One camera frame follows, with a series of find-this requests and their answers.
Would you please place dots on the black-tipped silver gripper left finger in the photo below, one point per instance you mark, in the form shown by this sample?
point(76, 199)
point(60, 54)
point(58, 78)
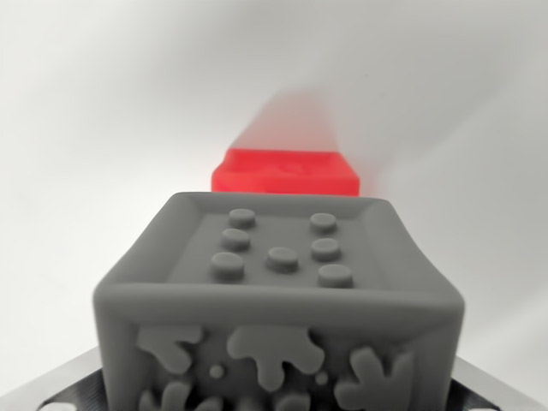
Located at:
point(55, 389)

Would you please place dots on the black-tipped silver gripper right finger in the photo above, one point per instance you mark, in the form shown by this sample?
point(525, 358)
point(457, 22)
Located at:
point(484, 391)

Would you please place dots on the grey embossed rubber cube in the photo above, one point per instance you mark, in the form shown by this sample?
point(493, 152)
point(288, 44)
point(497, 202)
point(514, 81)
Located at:
point(278, 308)

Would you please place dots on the red embossed rubber cube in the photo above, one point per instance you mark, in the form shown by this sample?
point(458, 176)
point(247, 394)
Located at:
point(287, 175)

